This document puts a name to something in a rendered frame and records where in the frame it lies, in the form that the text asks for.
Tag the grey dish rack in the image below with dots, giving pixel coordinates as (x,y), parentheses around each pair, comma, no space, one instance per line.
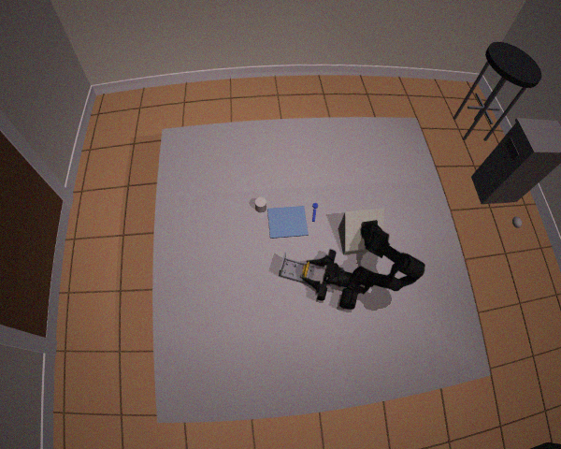
(293,270)

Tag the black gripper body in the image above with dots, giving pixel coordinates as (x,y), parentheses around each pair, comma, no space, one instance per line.
(322,286)

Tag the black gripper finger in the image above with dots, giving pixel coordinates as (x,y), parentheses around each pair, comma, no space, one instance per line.
(319,262)
(314,284)

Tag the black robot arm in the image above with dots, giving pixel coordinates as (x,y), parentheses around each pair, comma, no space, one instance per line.
(376,242)

